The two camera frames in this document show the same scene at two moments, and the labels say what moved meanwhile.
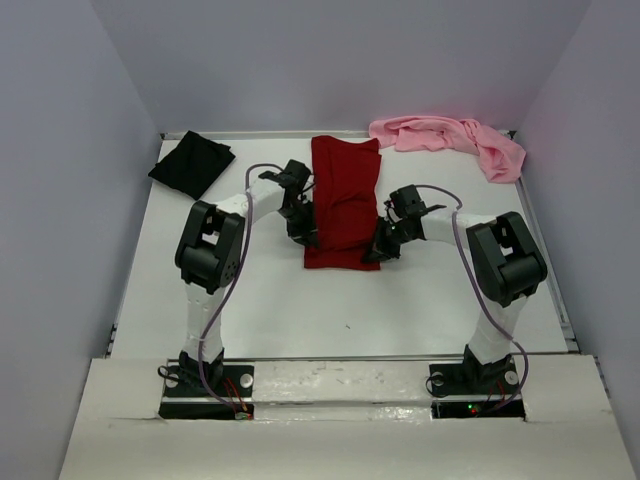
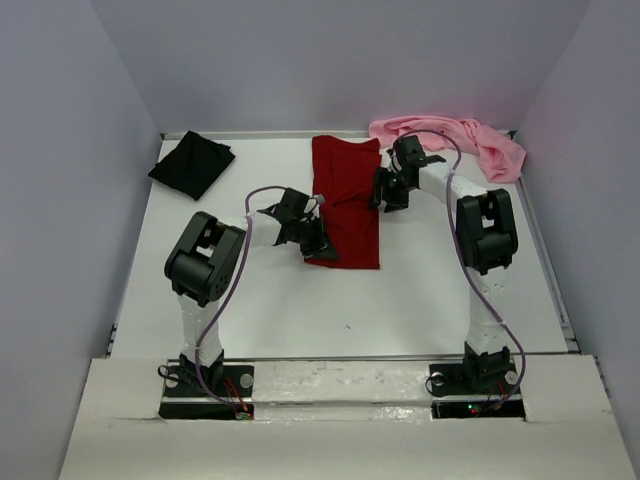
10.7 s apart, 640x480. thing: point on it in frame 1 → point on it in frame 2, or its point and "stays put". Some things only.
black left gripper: x=306 y=234 → x=319 y=247
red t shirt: x=347 y=177 stays put
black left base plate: x=208 y=380 stays put
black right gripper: x=381 y=250 → x=394 y=202
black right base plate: x=497 y=378 stays put
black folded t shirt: x=192 y=165 stays put
